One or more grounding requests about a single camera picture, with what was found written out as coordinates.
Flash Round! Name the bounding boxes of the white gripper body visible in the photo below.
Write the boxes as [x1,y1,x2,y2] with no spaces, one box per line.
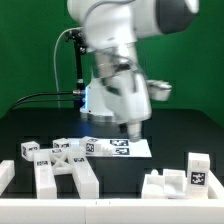
[103,71,151,124]

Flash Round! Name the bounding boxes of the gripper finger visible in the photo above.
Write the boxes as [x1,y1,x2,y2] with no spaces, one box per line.
[127,122,142,142]

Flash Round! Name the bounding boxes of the white chair seat block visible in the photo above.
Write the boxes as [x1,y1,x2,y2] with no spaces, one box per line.
[141,169,186,199]

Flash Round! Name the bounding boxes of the white X-frame chair legs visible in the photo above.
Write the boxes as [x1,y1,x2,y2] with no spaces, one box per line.
[33,149,99,199]

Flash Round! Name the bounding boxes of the small white tagged cube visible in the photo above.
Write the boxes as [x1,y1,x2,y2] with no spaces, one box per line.
[21,141,40,162]

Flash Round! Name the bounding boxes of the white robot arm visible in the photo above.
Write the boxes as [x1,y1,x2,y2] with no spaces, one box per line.
[67,0,199,142]

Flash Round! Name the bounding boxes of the small white cube left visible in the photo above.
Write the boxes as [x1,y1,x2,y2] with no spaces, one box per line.
[53,138,71,148]

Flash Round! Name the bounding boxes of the white left fence bar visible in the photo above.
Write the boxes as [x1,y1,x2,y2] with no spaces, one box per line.
[0,160,15,196]

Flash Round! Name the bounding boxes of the white front fence bar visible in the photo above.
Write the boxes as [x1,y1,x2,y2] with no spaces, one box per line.
[0,199,224,224]

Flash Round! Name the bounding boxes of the white flat tagged base plate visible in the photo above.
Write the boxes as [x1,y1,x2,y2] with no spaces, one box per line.
[68,137,153,158]

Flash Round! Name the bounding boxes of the black camera on stand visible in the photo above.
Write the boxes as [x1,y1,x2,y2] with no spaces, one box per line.
[65,28,87,107]

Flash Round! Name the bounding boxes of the grey white cable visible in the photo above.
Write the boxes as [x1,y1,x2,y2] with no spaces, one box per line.
[53,27,81,109]

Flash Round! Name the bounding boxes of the black cables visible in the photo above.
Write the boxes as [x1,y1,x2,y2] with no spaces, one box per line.
[8,89,86,113]

